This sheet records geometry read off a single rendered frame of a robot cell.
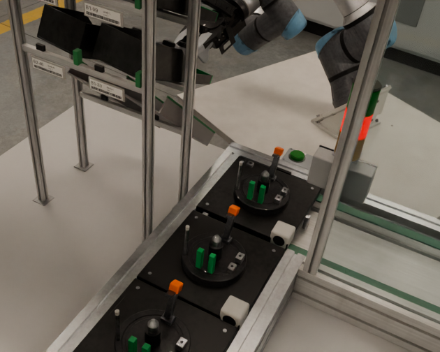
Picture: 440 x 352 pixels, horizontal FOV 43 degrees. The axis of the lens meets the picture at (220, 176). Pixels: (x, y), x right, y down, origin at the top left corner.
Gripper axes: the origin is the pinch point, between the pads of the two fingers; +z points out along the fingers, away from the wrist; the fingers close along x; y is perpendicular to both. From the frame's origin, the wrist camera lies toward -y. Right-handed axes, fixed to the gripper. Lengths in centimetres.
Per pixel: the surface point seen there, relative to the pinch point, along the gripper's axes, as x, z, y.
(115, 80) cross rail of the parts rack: -10.9, 21.5, -15.1
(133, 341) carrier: -45, 54, 2
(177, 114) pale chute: -8.7, 12.1, 6.0
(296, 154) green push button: -20.9, -9.1, 37.3
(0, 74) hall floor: 233, 6, 116
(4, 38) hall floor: 278, -19, 124
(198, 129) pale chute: -6.5, 7.8, 17.8
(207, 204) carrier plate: -21.0, 21.1, 23.1
